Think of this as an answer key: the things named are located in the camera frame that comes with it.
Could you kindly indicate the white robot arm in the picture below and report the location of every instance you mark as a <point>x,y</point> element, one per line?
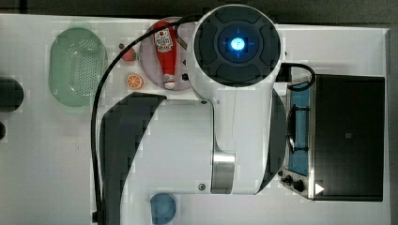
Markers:
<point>154,148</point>

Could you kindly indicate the grey round plate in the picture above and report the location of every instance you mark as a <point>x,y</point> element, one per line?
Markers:
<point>151,65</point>

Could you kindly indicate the black toaster oven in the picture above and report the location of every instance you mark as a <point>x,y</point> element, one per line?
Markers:
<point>336,139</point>

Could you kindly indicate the green perforated colander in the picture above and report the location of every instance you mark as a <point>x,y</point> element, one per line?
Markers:
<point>77,61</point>

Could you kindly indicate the red ketchup bottle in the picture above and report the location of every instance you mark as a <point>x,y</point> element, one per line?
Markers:
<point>165,45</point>

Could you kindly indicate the orange slice toy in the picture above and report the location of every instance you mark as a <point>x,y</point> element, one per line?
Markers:
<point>135,81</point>

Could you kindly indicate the blue mug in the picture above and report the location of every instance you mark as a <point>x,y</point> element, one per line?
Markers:
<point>163,208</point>

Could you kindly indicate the red strawberry near plate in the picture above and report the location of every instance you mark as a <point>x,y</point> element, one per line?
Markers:
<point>130,55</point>

